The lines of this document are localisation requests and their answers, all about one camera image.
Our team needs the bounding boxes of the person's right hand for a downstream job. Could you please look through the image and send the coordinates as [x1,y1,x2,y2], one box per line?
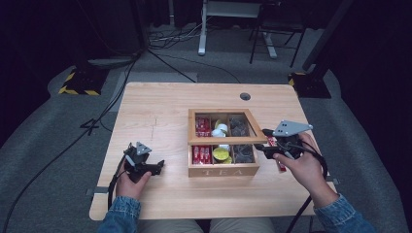
[272,131,340,209]

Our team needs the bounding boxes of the bundle of floor cables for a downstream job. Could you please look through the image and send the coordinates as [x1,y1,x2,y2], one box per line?
[148,23,203,50]

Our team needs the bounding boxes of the black yellow striped stand base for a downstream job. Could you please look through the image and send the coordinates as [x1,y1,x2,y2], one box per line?
[288,71,332,99]
[57,66,110,97]

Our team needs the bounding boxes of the hand-held gripper cable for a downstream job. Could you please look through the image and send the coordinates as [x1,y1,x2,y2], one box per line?
[285,141,328,233]
[107,154,131,208]

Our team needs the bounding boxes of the bunch of red tea packets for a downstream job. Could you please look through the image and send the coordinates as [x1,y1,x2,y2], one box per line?
[191,116,214,165]

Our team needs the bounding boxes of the right hand-held gripper cable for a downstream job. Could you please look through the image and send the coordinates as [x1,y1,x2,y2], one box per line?
[285,141,328,233]

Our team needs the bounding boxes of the white desk frame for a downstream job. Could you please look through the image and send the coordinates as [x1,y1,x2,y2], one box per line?
[197,0,279,59]

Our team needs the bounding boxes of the person's leg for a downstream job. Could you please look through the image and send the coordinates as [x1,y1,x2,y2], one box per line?
[137,218,204,233]
[209,216,277,233]

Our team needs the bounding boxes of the pile of dark capsules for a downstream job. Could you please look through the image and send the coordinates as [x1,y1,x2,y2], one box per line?
[228,116,256,164]

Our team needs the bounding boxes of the left hand-held gripper cable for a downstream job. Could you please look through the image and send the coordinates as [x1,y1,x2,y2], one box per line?
[107,154,131,208]

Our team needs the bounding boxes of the long black floor cable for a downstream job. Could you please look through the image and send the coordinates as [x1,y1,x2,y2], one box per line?
[2,52,141,233]

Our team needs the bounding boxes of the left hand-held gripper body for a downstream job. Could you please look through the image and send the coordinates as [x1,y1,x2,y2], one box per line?
[123,141,154,184]

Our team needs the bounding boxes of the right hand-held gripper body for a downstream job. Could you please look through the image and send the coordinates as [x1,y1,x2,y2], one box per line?
[264,119,315,160]

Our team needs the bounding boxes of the thin black floor cable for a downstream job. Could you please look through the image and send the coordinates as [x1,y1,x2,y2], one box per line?
[161,52,241,84]

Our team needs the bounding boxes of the black chair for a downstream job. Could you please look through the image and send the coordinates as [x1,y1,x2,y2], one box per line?
[249,0,307,69]

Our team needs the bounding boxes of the black slanted pole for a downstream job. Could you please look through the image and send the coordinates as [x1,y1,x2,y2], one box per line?
[302,0,355,73]

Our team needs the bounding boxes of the single red tea sachet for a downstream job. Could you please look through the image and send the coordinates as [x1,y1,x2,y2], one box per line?
[265,135,289,173]

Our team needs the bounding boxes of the person's left hand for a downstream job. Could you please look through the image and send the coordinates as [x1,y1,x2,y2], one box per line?
[115,168,153,201]

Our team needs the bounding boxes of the wooden tea box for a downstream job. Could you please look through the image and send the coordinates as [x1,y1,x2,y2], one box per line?
[188,108,269,179]

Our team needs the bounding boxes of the person's left leg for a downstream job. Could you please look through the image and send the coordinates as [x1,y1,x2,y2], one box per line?
[137,218,204,233]

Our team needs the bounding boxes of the person's right leg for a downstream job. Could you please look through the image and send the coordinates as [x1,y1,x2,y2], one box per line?
[209,216,277,233]

